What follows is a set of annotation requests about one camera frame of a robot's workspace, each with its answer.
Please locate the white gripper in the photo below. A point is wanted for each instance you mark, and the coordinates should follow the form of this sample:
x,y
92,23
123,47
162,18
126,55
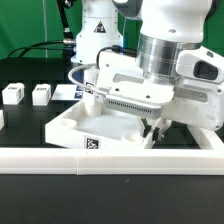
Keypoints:
x,y
192,94

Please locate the white square table top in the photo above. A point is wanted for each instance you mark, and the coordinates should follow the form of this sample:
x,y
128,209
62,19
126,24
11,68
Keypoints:
x,y
110,130

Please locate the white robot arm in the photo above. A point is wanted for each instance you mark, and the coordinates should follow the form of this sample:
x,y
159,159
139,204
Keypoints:
x,y
139,29

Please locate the white sheet with fiducial tags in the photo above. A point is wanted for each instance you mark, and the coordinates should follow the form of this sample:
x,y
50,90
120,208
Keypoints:
x,y
67,92

